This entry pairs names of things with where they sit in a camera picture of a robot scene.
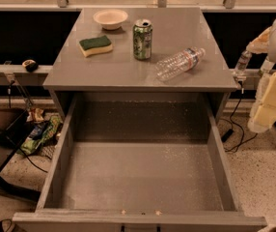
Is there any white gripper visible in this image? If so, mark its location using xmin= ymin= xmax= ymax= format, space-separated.
xmin=246 ymin=28 xmax=276 ymax=133

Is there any clear plastic water bottle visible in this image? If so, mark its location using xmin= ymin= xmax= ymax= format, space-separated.
xmin=156 ymin=47 xmax=206 ymax=81

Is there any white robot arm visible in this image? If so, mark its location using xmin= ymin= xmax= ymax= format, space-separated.
xmin=246 ymin=19 xmax=276 ymax=133

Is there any open grey top drawer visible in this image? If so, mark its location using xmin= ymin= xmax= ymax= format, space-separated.
xmin=14 ymin=94 xmax=266 ymax=232

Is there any green soda can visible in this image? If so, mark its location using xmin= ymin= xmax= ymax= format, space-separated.
xmin=132 ymin=18 xmax=152 ymax=60

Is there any grey cabinet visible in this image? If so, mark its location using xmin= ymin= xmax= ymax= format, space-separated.
xmin=43 ymin=8 xmax=236 ymax=129

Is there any white paper bowl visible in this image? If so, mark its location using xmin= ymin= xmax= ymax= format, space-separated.
xmin=93 ymin=9 xmax=128 ymax=30

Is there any green and yellow sponge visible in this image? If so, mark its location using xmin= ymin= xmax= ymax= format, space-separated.
xmin=79 ymin=36 xmax=113 ymax=57

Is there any yellow black tape measure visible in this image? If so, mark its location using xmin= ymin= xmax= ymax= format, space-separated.
xmin=22 ymin=59 xmax=39 ymax=73

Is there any green snack bag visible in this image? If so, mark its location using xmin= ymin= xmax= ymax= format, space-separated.
xmin=18 ymin=115 xmax=62 ymax=156

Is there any crumpled white wrapper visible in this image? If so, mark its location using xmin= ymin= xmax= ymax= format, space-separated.
xmin=27 ymin=108 xmax=44 ymax=123

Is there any dark chair on left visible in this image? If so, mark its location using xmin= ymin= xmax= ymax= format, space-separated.
xmin=0 ymin=108 xmax=41 ymax=201

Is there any black sneaker bottom left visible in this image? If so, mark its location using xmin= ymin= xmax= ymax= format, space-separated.
xmin=0 ymin=219 xmax=26 ymax=232

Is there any clear bottle on rail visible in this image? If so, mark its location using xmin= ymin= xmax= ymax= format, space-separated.
xmin=233 ymin=50 xmax=252 ymax=77

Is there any black cable on floor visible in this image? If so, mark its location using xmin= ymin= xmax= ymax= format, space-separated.
xmin=220 ymin=86 xmax=259 ymax=153

